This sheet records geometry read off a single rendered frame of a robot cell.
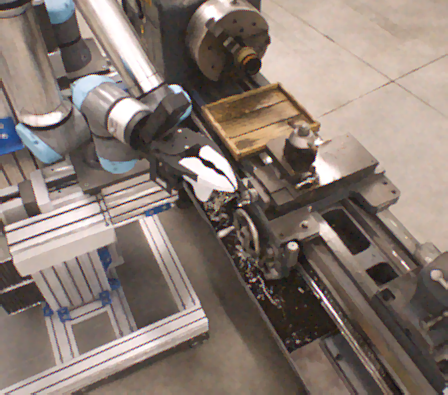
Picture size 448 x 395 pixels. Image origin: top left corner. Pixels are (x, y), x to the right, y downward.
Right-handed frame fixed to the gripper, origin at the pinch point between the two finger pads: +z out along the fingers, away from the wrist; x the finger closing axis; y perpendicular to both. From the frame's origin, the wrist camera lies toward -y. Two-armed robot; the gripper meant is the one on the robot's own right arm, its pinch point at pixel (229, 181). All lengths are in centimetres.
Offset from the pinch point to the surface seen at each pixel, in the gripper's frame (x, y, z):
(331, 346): -49, 95, 16
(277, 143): -67, 47, -31
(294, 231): -51, 61, -10
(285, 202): -54, 55, -17
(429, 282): -46, 41, 29
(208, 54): -80, 40, -77
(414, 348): -44, 62, 35
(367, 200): -77, 57, 0
